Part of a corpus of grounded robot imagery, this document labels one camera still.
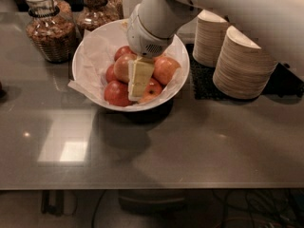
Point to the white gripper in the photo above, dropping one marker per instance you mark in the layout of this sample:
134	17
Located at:
141	39

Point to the red-yellow apple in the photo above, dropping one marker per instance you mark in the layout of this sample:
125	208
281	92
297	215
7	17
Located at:
121	67

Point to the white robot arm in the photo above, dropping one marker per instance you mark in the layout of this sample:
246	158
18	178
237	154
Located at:
258	27

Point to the front right red apple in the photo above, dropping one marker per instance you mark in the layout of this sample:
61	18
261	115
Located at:
153	90

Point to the front left red apple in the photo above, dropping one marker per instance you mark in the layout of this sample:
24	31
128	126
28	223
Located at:
116	93

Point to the right orange-red apple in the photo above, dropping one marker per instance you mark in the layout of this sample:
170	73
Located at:
164	69

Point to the left small red apple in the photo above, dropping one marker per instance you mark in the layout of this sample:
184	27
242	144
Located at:
110	75

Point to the back left dark red apple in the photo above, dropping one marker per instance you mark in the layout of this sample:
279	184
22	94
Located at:
124	53

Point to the white bowl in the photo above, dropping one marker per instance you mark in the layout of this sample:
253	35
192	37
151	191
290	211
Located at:
104	38

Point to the white paper liner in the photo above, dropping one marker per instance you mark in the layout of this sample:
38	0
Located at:
95	64

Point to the right glass cereal jar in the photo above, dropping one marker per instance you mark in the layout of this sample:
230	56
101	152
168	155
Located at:
96	13

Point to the glass cereal jar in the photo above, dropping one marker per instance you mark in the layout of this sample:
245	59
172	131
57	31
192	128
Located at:
51	31
96	13

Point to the back stack of paper bowls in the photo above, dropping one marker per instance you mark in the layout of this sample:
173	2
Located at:
209	37

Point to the stack of paper bowls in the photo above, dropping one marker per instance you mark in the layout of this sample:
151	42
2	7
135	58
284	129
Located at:
243	68
209	37

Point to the front stack of paper bowls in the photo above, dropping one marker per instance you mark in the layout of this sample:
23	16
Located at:
243	68

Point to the left glass cereal jar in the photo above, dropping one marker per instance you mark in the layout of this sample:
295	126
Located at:
51	31

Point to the black rubber mat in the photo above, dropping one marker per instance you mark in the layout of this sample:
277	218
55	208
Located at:
282	82

